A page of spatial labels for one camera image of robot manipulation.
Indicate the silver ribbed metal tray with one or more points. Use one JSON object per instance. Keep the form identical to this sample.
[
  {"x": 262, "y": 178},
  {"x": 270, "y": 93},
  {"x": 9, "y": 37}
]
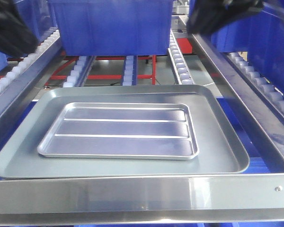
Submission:
[{"x": 121, "y": 130}]

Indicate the blue bin upper right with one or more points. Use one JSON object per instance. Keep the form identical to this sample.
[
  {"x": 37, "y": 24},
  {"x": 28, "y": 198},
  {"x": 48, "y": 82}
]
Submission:
[{"x": 262, "y": 37}]

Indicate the left steel divider rail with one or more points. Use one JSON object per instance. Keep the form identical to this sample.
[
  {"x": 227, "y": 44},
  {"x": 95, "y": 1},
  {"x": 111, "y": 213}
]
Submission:
[{"x": 17, "y": 95}]

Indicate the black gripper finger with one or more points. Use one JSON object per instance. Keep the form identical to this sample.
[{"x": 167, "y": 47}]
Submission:
[
  {"x": 16, "y": 39},
  {"x": 208, "y": 16}
]

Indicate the far right roller track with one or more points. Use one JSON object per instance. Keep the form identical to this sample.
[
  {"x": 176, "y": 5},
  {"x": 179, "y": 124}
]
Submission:
[{"x": 272, "y": 93}]

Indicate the far left roller track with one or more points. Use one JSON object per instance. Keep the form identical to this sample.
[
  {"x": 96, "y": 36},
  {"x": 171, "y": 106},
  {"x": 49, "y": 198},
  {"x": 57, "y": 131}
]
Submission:
[{"x": 27, "y": 62}]

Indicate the steel divider rail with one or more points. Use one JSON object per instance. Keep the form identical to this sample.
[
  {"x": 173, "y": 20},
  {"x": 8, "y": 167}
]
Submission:
[
  {"x": 17, "y": 95},
  {"x": 261, "y": 120}
]

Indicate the large blue bin centre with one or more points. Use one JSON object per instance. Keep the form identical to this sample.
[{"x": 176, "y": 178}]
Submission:
[{"x": 113, "y": 27}]

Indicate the middle white roller track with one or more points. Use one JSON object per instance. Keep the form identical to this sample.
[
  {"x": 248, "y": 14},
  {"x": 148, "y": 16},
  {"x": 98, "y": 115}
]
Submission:
[{"x": 129, "y": 76}]

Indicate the grey large flat tray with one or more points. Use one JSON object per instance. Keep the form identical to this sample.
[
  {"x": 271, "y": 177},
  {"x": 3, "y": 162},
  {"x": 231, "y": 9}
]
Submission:
[{"x": 220, "y": 150}]

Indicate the right steel divider rail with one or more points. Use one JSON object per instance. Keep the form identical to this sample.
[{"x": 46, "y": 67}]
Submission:
[{"x": 261, "y": 120}]

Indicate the blue bin upper left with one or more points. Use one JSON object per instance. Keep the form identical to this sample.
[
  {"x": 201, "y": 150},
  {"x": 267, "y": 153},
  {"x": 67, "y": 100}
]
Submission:
[{"x": 36, "y": 15}]

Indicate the white roller track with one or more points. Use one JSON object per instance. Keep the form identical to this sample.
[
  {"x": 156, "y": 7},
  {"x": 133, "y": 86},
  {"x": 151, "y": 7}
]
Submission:
[
  {"x": 80, "y": 72},
  {"x": 129, "y": 76},
  {"x": 179, "y": 66}
]

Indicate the right white roller track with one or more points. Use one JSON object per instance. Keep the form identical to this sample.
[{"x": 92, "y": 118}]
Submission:
[{"x": 179, "y": 66}]

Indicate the steel shelf front bar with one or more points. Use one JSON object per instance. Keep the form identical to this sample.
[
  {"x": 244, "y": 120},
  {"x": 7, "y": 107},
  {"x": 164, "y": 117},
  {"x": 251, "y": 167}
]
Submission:
[{"x": 148, "y": 199}]

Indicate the red metal floor frame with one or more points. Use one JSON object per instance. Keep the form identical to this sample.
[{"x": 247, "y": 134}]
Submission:
[{"x": 108, "y": 71}]

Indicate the left white roller track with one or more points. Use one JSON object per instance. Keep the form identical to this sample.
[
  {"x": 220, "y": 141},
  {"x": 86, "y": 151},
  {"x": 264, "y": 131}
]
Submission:
[{"x": 80, "y": 72}]

